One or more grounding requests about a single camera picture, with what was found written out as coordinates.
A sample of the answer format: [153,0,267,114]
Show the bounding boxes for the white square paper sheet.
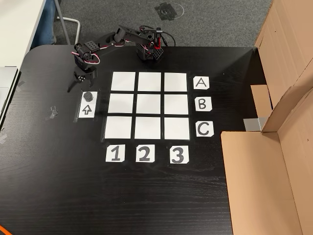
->
[164,72,188,92]
[134,117,161,140]
[111,71,136,91]
[136,94,161,115]
[104,116,133,140]
[108,93,134,114]
[137,71,162,92]
[164,117,191,141]
[164,94,189,115]

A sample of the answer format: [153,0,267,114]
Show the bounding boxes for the white arrow paper sheet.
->
[78,91,98,119]

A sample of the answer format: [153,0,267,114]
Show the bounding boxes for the crumpled clear tape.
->
[45,106,59,121]

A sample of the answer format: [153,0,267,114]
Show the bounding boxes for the grey metal desk leg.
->
[54,0,81,46]

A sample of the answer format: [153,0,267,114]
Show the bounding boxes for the person's leg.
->
[31,0,58,48]

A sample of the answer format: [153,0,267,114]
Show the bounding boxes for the red black table clamp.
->
[149,27,163,49]

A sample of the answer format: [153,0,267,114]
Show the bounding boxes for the white desk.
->
[0,0,47,68]

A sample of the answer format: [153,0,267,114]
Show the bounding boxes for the paper sheet number 1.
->
[105,144,126,163]

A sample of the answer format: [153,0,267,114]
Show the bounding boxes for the paper sheet number 2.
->
[135,144,156,163]

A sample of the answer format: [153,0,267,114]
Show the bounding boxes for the dark floor tape patch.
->
[154,2,180,22]

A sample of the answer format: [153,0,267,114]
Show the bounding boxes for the paper sheet letter A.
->
[193,76,210,90]

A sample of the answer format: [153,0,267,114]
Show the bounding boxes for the paper sheet letter B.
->
[195,96,212,112]

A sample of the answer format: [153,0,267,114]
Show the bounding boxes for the paper sheet number 3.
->
[170,145,189,164]

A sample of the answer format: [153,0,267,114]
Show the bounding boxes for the paper sheet letter C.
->
[195,121,215,138]

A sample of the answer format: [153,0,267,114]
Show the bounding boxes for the brown cardboard sheet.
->
[250,0,313,118]
[221,85,313,235]

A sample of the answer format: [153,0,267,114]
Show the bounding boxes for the black power cable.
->
[161,31,177,47]

